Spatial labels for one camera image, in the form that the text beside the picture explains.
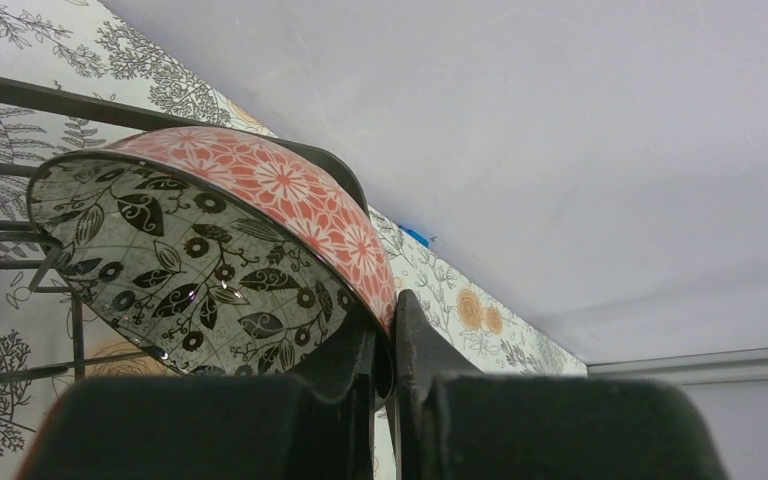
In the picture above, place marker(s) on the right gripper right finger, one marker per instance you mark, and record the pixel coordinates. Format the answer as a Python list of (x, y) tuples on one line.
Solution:
[(454, 421)]

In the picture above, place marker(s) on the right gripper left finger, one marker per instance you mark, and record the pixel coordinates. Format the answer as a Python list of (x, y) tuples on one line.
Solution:
[(314, 422)]

